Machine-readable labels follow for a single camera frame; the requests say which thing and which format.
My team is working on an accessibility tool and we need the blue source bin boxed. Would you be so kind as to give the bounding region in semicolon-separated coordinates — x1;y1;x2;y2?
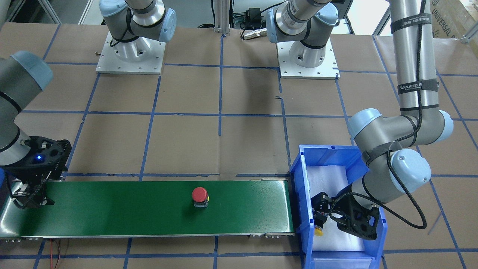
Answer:
289;144;388;269

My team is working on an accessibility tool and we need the yellow push button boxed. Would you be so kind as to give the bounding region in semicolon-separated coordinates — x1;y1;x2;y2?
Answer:
314;220;326;236

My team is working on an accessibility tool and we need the white foam in source bin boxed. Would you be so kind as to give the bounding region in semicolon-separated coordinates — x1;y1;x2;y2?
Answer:
305;164;368;251

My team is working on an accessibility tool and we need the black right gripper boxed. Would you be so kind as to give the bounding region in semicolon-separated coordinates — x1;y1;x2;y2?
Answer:
4;136;72;209

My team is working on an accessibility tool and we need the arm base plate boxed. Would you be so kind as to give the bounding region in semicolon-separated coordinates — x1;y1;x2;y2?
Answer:
96;33;166;75
276;40;341;80

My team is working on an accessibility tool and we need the cardboard box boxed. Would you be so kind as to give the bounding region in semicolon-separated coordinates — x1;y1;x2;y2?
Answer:
430;0;478;38

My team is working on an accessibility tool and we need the red push button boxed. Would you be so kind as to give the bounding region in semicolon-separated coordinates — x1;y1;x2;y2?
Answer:
192;187;209;208

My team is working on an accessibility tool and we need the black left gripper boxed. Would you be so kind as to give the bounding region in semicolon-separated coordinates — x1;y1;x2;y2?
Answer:
313;192;379;240

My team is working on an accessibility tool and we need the green conveyor belt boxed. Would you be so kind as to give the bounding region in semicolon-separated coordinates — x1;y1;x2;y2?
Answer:
1;179;294;239

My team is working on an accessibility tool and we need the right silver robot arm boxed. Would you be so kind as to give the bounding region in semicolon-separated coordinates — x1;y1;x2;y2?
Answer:
0;0;177;209

